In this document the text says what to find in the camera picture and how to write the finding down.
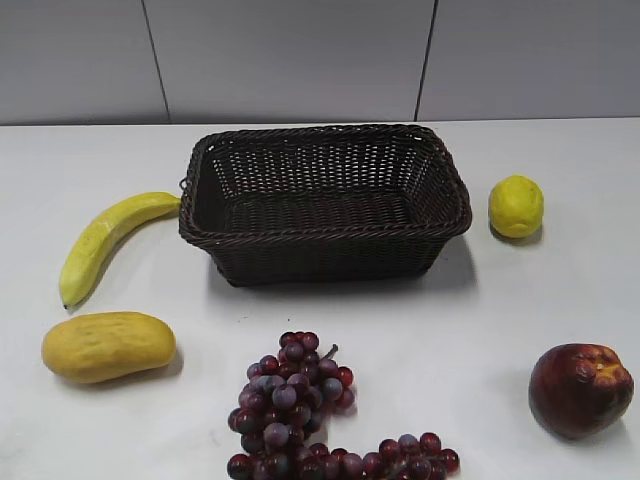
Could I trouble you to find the purple red grape bunch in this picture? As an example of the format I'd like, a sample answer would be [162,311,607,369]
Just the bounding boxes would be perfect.
[226,331,460,480]

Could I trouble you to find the dark brown woven basket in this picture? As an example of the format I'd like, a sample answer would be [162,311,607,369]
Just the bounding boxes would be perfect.
[179,124,472,287]

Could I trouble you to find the yellow lemon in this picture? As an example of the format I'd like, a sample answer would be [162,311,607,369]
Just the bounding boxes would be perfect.
[488,175,544,239]

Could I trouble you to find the yellow banana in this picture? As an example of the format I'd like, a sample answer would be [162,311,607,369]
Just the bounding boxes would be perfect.
[59,192,181,309]

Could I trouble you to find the yellow mango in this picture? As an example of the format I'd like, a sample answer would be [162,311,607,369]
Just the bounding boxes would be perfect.
[41,311,177,384]

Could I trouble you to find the dark red apple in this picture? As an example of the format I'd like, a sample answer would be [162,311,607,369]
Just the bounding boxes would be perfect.
[528,343,634,440]

